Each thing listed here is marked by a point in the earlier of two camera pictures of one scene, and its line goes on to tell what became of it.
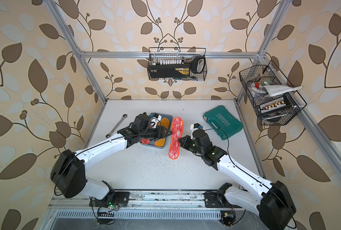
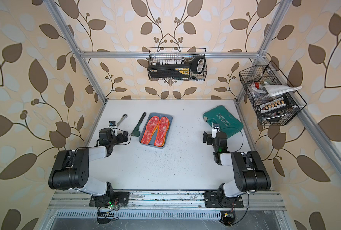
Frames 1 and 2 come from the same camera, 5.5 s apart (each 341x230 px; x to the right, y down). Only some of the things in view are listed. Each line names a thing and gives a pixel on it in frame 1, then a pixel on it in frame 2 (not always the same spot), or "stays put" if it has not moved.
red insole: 177,130 to 163,125
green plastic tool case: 226,124 stays put
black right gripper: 185,144 to 209,136
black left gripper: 164,132 to 122,139
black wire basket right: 267,90 stays put
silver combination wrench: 124,116 stays put
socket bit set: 274,105 stays put
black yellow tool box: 168,70 stays put
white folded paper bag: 273,90 stays put
